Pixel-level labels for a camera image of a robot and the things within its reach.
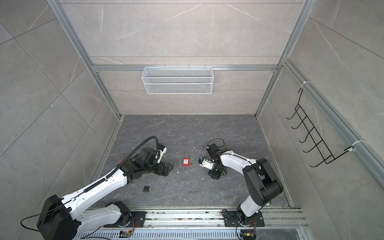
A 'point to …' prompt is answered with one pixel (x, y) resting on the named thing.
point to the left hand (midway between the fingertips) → (167, 162)
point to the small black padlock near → (146, 188)
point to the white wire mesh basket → (177, 80)
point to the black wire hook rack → (320, 144)
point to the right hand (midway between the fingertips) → (215, 171)
